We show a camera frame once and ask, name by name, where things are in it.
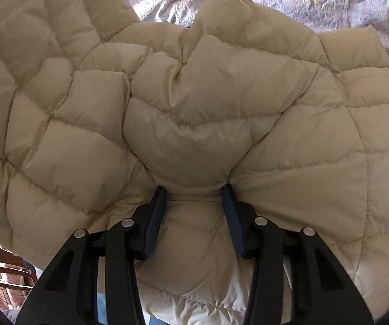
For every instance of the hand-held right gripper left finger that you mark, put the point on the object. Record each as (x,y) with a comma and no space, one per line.
(154,225)

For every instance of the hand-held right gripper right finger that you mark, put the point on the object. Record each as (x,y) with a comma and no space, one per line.
(233,225)

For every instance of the beige quilted down jacket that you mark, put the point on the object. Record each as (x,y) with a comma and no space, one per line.
(198,108)

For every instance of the dark wooden chair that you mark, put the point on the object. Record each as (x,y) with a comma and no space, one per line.
(8,274)

